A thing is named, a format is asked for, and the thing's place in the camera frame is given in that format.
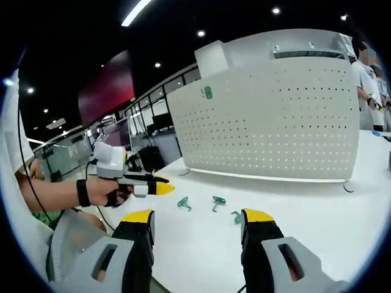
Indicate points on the large red wall screen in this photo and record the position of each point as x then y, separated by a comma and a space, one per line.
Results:
105, 88

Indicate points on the white perforated mounting plate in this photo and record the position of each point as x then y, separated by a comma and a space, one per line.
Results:
268, 122

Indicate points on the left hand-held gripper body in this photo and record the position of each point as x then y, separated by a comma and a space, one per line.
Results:
110, 160

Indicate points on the grey mesh office chair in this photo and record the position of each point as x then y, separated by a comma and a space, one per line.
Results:
70, 244

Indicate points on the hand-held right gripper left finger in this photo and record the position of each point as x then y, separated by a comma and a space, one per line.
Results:
134, 253

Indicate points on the small blue object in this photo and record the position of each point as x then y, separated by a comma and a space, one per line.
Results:
376, 133

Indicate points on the person's left hand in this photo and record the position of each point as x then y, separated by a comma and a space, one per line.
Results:
104, 192

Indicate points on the green patterned clothing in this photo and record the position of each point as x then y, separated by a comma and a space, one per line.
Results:
46, 218

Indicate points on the white cabinet unit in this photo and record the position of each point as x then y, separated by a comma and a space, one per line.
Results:
250, 50

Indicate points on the black computer tower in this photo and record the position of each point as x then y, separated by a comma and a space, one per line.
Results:
151, 158

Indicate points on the green hook assembly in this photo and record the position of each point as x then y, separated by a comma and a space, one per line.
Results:
183, 203
207, 92
236, 217
218, 200

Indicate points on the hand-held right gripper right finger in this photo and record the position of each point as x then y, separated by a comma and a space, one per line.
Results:
262, 253

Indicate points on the white metal shelf rack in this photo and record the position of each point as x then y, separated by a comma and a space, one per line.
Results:
346, 44

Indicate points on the person's white shirt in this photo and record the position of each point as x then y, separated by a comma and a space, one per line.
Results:
12, 213

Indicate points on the long ceiling strip light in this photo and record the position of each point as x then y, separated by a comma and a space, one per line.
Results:
136, 13

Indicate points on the black desk monitor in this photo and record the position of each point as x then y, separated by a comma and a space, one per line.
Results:
162, 121

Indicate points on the white framed computer monitor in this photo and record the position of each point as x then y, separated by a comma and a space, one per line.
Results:
120, 135

